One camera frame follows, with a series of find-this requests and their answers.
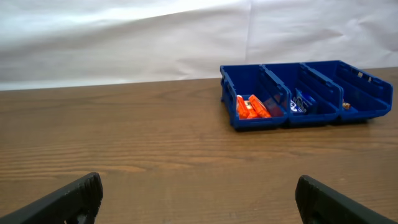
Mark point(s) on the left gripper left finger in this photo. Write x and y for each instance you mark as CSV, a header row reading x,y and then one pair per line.
x,y
71,202

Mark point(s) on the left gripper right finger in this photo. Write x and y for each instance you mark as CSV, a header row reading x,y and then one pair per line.
x,y
326,205

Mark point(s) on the blue tray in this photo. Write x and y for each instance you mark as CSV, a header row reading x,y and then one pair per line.
x,y
323,116

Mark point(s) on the gold wrapped candy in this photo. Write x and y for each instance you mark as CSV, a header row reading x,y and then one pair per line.
x,y
346,105

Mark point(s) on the blue candy pack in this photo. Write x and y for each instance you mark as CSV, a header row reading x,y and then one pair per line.
x,y
293,108
308,101

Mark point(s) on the orange candy box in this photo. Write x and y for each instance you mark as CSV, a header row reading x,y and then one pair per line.
x,y
260,107
242,109

